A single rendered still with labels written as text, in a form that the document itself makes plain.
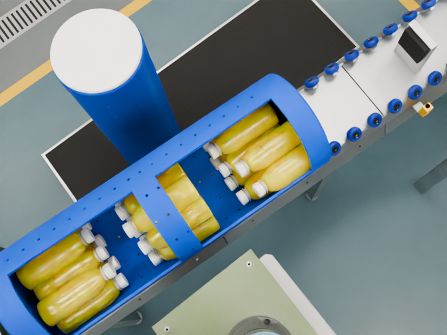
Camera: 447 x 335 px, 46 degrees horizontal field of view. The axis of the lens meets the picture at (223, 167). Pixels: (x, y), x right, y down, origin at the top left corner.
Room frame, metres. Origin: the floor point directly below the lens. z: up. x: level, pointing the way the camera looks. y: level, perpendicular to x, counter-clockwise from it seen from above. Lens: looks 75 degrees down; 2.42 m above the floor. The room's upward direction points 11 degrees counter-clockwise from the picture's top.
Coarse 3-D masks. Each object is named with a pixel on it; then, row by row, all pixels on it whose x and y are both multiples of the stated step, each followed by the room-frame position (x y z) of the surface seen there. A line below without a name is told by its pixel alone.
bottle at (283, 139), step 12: (276, 132) 0.41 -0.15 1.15; (288, 132) 0.41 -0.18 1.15; (264, 144) 0.39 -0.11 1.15; (276, 144) 0.38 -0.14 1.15; (288, 144) 0.38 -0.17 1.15; (252, 156) 0.36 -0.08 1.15; (264, 156) 0.36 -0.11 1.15; (276, 156) 0.36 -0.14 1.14; (252, 168) 0.34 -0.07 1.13; (264, 168) 0.34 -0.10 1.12
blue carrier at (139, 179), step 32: (256, 96) 0.50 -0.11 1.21; (288, 96) 0.47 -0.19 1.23; (192, 128) 0.46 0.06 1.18; (224, 128) 0.43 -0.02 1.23; (320, 128) 0.38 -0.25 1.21; (160, 160) 0.38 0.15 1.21; (192, 160) 0.43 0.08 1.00; (320, 160) 0.32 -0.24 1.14; (96, 192) 0.34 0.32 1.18; (128, 192) 0.32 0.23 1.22; (160, 192) 0.30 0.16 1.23; (224, 192) 0.33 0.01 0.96; (64, 224) 0.27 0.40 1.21; (96, 224) 0.30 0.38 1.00; (160, 224) 0.23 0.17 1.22; (224, 224) 0.23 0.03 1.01; (0, 256) 0.23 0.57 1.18; (32, 256) 0.21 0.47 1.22; (128, 256) 0.21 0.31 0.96; (192, 256) 0.16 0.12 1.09; (0, 288) 0.15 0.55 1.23; (128, 288) 0.11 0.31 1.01; (0, 320) 0.08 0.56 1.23; (32, 320) 0.07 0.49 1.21; (96, 320) 0.05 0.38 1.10
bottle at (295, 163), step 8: (296, 152) 0.36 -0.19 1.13; (304, 152) 0.35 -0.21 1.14; (280, 160) 0.35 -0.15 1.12; (288, 160) 0.34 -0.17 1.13; (296, 160) 0.33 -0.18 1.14; (304, 160) 0.33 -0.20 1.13; (272, 168) 0.33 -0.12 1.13; (280, 168) 0.32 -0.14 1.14; (288, 168) 0.32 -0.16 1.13; (296, 168) 0.32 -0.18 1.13; (304, 168) 0.31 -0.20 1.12; (264, 176) 0.31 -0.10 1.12; (272, 176) 0.31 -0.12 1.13; (280, 176) 0.30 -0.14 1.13; (288, 176) 0.30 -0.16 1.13; (296, 176) 0.30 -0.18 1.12; (264, 184) 0.29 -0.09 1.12; (272, 184) 0.29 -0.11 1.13; (280, 184) 0.28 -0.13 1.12; (288, 184) 0.28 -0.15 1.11
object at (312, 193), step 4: (332, 172) 0.44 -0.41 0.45; (328, 176) 0.43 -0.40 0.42; (324, 180) 0.43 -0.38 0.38; (316, 184) 0.44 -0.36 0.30; (320, 184) 0.42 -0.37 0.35; (324, 184) 0.44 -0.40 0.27; (312, 188) 0.44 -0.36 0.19; (316, 188) 0.43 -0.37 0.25; (320, 188) 0.43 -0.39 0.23; (308, 192) 0.45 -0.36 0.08; (312, 192) 0.44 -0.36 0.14; (316, 192) 0.42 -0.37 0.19; (320, 192) 0.44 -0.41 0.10; (308, 196) 0.45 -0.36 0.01; (312, 196) 0.43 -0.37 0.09; (316, 196) 0.43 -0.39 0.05; (312, 200) 0.43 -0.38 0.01
